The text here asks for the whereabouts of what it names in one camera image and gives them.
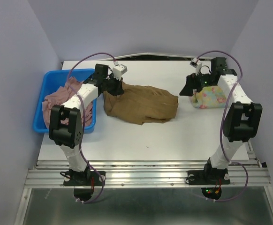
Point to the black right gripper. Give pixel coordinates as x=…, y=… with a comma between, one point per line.
x=191, y=83

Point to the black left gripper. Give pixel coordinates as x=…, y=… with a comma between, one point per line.
x=118, y=90

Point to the floral pastel skirt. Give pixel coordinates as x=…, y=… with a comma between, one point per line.
x=208, y=97

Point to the brown skirt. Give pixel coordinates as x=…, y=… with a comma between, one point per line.
x=141, y=104

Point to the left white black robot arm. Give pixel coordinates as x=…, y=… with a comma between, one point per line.
x=67, y=122

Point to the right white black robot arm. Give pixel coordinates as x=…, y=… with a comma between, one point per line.
x=240, y=120

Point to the pink skirt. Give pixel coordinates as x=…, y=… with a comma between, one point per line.
x=60, y=96

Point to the blue plastic bin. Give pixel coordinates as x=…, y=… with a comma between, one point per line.
x=52, y=80

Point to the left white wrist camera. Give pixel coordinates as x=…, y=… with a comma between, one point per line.
x=118, y=71

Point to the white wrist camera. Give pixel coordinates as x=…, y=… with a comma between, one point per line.
x=118, y=71
x=197, y=64

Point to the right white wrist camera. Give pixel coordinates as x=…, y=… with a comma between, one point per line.
x=197, y=64

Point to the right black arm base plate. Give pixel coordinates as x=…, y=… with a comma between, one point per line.
x=200, y=177

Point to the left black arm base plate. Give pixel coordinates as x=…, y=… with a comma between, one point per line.
x=79, y=179

